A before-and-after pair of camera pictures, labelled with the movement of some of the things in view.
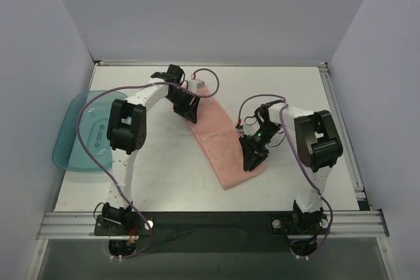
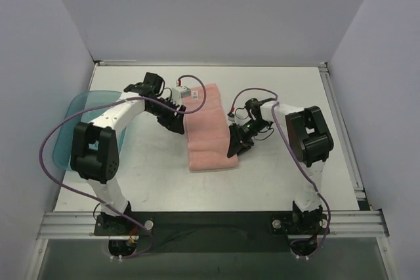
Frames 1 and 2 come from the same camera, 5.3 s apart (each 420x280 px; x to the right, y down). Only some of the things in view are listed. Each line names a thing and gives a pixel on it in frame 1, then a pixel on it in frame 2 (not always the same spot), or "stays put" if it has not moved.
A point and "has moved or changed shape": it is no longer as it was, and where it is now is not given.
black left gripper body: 185,104 -> 167,115
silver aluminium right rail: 342,136 stays put
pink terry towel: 219,138 has moved or changed shape
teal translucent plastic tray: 69,153 stays put
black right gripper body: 252,145 -> 243,135
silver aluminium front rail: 346,223 stays put
